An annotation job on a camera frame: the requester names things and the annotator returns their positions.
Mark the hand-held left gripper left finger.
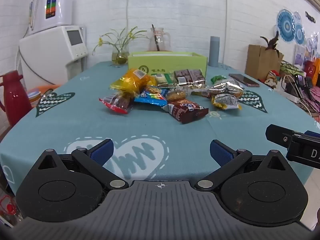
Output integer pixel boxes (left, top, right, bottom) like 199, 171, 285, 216
37, 139, 129, 190

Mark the white wall pipe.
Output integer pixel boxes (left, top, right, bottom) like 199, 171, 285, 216
125, 0, 132, 53
224, 0, 229, 63

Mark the small clear peanut packet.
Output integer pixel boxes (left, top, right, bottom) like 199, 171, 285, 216
166, 89, 188, 103

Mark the glass jug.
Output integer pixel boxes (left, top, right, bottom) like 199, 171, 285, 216
149, 24, 171, 52

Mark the dark smartphone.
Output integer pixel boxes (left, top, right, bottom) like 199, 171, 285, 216
229, 73, 260, 87

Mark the white machine with screen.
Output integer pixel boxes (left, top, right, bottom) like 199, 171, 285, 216
19, 25, 88, 85

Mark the red white plastic bag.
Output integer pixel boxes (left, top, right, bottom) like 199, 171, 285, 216
0, 192, 18, 227

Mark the pale blue bowl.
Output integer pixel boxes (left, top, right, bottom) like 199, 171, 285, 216
27, 91, 41, 103

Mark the red packet of dark dates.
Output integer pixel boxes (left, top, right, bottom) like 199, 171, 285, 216
99, 93, 135, 115

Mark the grey bottle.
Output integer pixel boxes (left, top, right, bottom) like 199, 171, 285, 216
209, 36, 220, 67

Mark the small blue paper fan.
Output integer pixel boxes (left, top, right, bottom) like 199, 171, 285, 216
292, 11, 306, 45

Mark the red thermos jug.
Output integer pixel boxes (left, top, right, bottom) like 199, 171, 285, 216
0, 70, 32, 128

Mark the large blue paper fan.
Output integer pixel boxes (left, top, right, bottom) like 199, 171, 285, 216
276, 9, 295, 43

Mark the white water purifier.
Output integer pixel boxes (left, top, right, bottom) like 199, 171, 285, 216
27, 0, 74, 36

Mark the blue snack packet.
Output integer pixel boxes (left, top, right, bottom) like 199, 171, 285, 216
134, 87, 168, 107

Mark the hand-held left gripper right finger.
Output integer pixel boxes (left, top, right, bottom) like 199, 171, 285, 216
195, 140, 288, 192

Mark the glass vase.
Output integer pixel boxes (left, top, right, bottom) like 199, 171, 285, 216
112, 46, 130, 65

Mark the silver snack packet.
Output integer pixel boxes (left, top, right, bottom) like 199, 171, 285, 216
192, 79, 244, 98

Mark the yellow snack packet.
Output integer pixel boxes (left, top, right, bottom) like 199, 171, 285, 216
212, 94, 242, 111

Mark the brown paper bag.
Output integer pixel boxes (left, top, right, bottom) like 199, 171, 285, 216
245, 44, 284, 80

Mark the brown chocolate bar pack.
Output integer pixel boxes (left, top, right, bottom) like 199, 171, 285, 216
173, 69, 206, 85

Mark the green plant with yellow flowers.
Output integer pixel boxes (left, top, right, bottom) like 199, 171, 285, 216
92, 26, 149, 55

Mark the green cardboard box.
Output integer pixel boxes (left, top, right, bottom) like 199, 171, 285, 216
128, 52, 208, 78

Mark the orange basin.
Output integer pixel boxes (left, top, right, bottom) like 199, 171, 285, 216
26, 85, 60, 108

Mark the dark stirring stick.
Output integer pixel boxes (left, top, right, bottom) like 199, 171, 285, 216
151, 24, 160, 52

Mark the pale green snack packet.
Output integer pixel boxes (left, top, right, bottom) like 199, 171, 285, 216
151, 73, 175, 85

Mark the brown snack packet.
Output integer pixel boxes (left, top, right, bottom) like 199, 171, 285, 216
161, 99, 209, 124

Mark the dark dried plant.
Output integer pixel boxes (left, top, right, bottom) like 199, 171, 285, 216
260, 31, 282, 57

